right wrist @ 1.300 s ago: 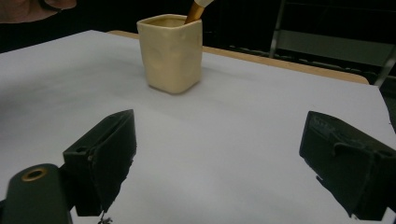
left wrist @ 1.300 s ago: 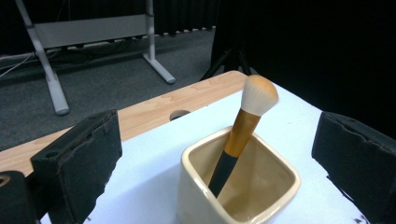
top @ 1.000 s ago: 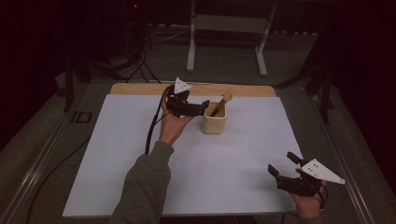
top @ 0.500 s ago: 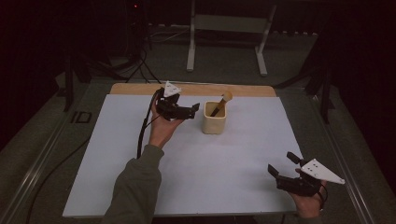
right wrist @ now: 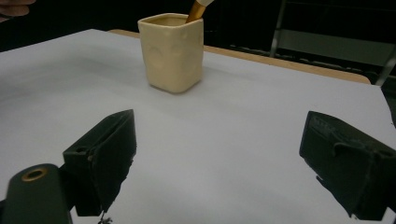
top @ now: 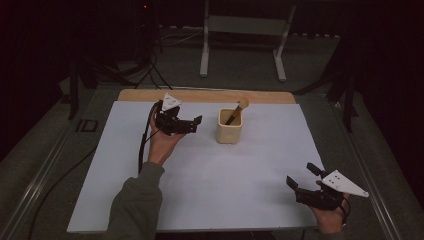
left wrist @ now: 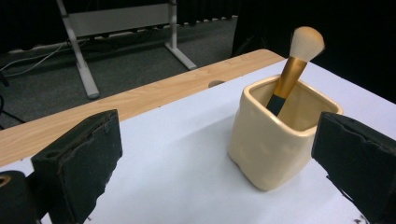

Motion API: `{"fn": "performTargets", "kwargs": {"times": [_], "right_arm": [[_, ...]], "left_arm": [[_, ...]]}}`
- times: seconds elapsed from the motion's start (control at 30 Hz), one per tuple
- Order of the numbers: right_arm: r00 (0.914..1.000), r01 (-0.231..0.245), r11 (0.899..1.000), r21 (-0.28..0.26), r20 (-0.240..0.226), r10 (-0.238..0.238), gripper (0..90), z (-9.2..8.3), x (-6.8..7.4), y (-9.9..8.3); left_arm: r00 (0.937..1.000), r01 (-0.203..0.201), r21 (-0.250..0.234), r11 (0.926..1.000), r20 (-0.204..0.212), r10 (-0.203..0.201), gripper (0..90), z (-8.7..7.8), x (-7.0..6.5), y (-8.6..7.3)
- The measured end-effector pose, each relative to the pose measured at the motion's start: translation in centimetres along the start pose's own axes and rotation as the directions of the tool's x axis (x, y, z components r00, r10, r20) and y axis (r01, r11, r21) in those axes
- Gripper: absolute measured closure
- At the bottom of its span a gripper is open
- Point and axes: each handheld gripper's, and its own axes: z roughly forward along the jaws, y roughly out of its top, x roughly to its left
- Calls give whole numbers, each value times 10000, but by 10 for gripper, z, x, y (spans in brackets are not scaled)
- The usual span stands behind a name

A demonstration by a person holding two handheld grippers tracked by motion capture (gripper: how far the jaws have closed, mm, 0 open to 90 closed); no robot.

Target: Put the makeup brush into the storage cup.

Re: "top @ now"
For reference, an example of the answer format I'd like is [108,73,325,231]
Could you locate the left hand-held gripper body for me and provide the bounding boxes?
[154,92,198,137]

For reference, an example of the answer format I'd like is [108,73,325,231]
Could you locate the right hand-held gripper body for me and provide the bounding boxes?
[294,169,370,212]

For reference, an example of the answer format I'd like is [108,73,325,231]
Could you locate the beige square cup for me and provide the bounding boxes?
[215,107,244,145]

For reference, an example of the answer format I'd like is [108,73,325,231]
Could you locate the black-handled makeup brush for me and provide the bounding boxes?
[224,97,250,126]

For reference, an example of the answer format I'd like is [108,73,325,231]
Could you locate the person's left hand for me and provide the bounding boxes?
[147,106,186,167]

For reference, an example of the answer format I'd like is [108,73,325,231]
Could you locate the person's right hand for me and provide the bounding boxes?
[309,179,352,235]

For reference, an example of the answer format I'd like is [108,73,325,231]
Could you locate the wooden board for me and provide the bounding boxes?
[117,88,297,105]

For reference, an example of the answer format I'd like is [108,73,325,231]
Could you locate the white paper sheet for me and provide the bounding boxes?
[66,100,326,233]

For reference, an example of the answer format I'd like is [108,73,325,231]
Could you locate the white metal stand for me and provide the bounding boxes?
[199,0,298,83]

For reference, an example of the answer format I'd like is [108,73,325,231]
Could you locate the black tripod stand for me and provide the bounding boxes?
[66,54,101,121]

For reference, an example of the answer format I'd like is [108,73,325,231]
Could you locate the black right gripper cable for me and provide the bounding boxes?
[338,196,352,228]

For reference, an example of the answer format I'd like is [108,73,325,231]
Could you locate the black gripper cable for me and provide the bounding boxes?
[27,99,164,240]
[338,196,352,228]

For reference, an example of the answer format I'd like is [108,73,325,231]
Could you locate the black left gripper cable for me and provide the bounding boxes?
[27,99,164,240]

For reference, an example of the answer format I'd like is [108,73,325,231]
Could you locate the black floor cables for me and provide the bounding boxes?
[94,49,174,92]

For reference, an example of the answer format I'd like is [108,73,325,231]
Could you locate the white floor cable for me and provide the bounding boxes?
[159,29,205,47]

